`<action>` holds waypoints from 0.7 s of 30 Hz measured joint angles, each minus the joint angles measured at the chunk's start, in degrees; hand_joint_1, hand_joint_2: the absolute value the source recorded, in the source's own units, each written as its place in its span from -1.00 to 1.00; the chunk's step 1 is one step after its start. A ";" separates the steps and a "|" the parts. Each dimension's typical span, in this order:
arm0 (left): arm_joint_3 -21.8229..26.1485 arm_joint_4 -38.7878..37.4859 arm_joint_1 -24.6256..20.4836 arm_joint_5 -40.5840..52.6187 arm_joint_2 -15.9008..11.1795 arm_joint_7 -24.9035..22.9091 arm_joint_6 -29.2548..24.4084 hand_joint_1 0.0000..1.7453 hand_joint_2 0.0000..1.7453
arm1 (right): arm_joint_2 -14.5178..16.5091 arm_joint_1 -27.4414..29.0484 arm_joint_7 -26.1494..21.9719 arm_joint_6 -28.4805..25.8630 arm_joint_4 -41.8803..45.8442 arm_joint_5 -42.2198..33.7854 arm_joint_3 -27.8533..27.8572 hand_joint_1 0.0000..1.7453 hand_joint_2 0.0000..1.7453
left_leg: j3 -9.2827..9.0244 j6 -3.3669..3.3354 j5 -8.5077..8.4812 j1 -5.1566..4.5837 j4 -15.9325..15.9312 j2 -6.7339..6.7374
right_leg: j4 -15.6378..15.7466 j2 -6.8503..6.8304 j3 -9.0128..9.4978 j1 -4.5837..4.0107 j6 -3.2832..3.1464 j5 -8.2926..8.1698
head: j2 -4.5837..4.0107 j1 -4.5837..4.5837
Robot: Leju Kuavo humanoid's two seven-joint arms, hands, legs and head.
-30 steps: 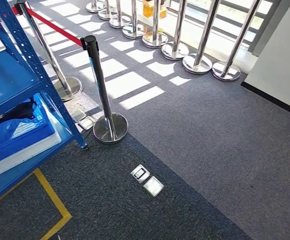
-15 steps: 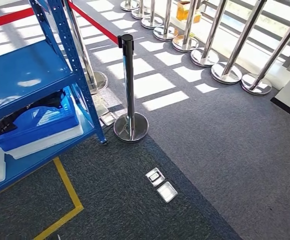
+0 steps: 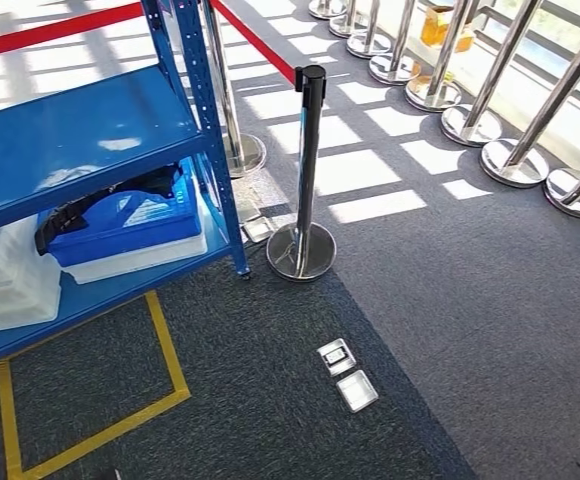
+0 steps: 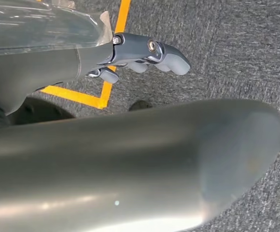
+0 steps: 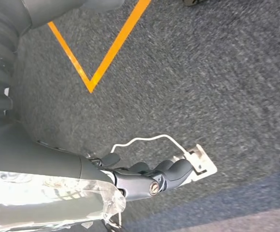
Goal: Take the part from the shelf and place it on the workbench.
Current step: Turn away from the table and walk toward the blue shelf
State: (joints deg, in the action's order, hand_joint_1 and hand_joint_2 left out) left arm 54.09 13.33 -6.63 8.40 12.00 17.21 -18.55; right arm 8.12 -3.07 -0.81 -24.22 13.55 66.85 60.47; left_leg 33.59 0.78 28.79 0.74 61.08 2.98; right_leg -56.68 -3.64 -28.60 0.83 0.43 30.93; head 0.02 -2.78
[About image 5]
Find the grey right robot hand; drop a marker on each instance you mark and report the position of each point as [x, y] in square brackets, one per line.
[45, 179]

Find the yellow floor tape strip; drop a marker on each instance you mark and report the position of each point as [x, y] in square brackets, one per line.
[69, 57]
[121, 40]

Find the silver floor outlet box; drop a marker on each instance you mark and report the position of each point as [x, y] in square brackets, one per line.
[202, 163]

